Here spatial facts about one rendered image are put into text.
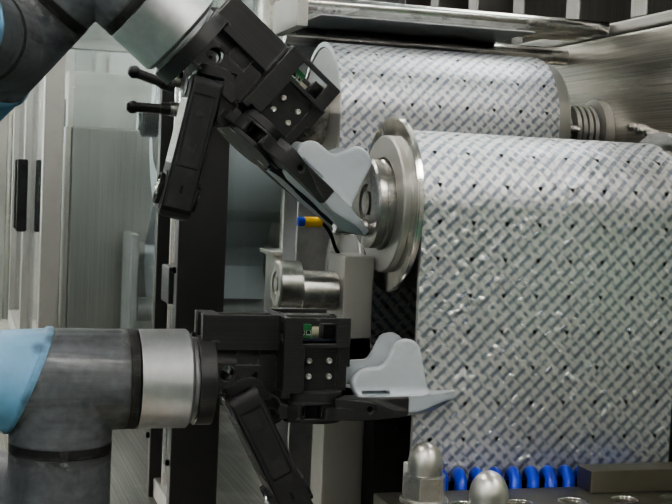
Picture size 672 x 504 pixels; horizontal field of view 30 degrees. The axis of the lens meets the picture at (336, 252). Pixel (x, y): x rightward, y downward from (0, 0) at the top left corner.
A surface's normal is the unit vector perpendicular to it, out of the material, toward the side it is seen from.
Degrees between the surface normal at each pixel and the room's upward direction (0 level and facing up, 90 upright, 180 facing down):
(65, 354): 52
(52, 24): 116
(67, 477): 90
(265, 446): 90
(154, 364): 61
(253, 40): 90
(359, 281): 90
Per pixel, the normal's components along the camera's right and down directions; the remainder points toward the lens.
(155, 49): -0.26, 0.58
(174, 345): 0.23, -0.68
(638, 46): -0.96, -0.02
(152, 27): -0.05, 0.41
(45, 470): -0.07, 0.05
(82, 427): 0.56, 0.07
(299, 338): 0.29, 0.07
